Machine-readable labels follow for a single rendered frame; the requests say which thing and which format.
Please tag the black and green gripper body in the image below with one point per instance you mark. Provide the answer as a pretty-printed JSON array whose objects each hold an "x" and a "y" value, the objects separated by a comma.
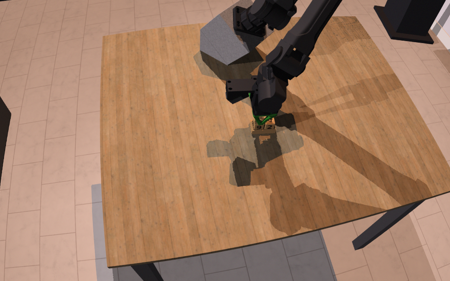
[{"x": 257, "y": 112}]

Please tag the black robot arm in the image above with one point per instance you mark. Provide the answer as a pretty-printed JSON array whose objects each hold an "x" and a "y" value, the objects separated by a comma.
[{"x": 282, "y": 63}]

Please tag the orange number cube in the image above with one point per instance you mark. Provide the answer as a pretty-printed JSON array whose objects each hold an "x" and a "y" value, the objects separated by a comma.
[
  {"x": 255, "y": 124},
  {"x": 270, "y": 124}
]

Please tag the orange open-top tray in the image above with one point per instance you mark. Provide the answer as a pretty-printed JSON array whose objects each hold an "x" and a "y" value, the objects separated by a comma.
[{"x": 261, "y": 131}]

